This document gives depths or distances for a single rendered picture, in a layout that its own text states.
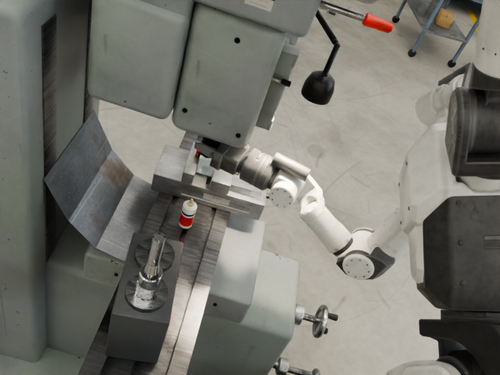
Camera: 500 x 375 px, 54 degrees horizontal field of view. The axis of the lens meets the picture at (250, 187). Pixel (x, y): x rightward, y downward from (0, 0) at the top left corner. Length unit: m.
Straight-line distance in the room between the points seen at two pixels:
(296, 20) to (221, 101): 0.25
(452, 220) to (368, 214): 2.43
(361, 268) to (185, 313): 0.46
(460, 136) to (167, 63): 0.59
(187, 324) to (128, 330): 0.22
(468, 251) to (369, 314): 1.94
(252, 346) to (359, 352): 1.02
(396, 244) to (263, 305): 0.56
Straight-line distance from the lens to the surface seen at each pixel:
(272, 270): 1.71
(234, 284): 1.48
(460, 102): 0.72
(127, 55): 1.07
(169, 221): 1.47
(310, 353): 2.48
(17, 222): 1.38
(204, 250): 1.43
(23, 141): 1.17
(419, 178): 0.84
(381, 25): 0.97
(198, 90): 1.08
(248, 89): 1.05
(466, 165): 0.75
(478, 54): 0.69
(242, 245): 1.58
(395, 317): 2.82
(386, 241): 1.23
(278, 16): 0.95
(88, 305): 1.71
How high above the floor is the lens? 2.04
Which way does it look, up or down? 42 degrees down
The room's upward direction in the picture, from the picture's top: 21 degrees clockwise
